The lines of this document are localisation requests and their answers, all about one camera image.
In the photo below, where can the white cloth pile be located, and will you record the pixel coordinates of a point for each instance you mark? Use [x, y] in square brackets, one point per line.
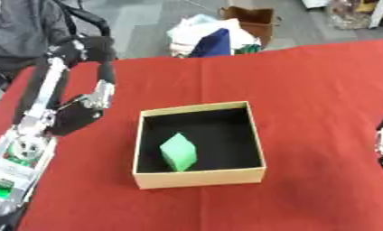
[197, 31]

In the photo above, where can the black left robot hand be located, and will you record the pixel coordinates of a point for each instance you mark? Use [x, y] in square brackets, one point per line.
[73, 115]

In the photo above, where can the white post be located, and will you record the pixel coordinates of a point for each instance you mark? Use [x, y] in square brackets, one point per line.
[380, 13]

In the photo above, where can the dark blue bag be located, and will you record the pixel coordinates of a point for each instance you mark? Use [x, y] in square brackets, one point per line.
[214, 45]

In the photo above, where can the person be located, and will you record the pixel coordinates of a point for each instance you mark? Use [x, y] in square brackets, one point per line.
[15, 27]

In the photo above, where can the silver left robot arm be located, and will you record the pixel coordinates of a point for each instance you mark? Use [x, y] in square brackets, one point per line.
[18, 171]

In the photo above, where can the green block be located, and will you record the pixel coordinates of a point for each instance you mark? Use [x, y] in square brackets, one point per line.
[179, 153]

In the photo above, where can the tan cardboard box black inside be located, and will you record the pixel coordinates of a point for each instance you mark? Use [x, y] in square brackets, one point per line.
[200, 177]

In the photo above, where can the brown cardboard box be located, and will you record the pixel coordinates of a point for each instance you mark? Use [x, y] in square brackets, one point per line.
[255, 19]

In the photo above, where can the clear plastic bag of items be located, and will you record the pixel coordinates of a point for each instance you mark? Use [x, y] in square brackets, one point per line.
[350, 15]

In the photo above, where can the black curved bar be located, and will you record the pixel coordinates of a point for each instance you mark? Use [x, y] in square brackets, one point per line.
[92, 19]

